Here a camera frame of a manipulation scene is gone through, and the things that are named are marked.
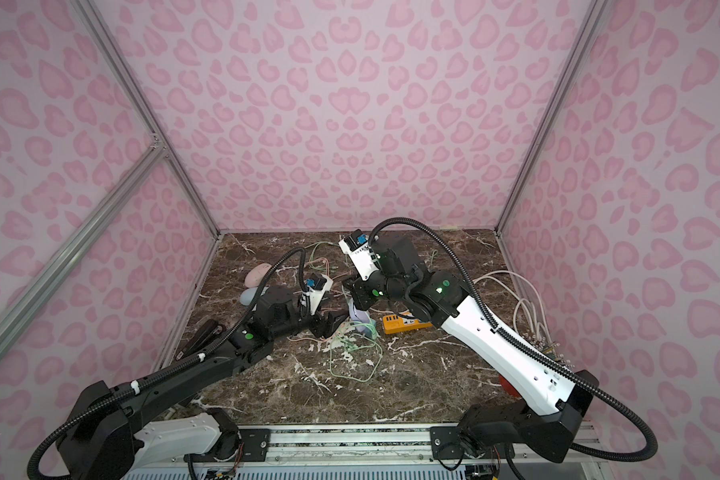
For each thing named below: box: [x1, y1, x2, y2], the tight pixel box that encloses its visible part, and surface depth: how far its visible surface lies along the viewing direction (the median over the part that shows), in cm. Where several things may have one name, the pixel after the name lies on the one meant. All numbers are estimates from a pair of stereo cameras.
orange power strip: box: [382, 314, 433, 335], surface depth 94 cm
